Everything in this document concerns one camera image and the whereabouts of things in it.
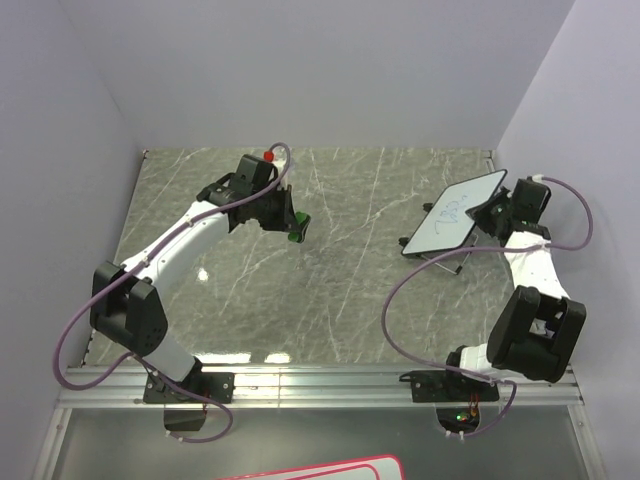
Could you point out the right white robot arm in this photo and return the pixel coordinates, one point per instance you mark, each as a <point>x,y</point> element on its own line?
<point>535,335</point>

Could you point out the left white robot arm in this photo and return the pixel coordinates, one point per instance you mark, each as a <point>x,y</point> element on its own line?
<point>129,307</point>

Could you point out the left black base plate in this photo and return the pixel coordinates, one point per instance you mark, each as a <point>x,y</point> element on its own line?
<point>218,386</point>

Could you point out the green whiteboard eraser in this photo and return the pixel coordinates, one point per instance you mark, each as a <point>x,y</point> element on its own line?
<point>299,230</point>

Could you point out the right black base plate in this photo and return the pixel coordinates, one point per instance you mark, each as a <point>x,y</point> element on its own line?
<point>441,386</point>

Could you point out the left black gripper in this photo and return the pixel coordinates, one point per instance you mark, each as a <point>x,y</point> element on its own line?
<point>287,219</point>

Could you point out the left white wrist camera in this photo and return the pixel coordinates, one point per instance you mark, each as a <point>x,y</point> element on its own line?
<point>279,160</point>

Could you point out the pink bordered white board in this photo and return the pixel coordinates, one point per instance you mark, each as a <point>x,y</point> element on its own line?
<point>373,467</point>

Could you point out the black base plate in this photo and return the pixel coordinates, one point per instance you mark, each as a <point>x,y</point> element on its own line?
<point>441,386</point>
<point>218,386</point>

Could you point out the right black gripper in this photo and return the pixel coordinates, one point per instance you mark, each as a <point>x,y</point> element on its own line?
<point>478,213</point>

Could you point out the small white whiteboard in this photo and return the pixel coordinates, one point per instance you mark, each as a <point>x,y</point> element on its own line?
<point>446,225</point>

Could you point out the aluminium mounting rail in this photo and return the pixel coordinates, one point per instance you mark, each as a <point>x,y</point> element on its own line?
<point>294,386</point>

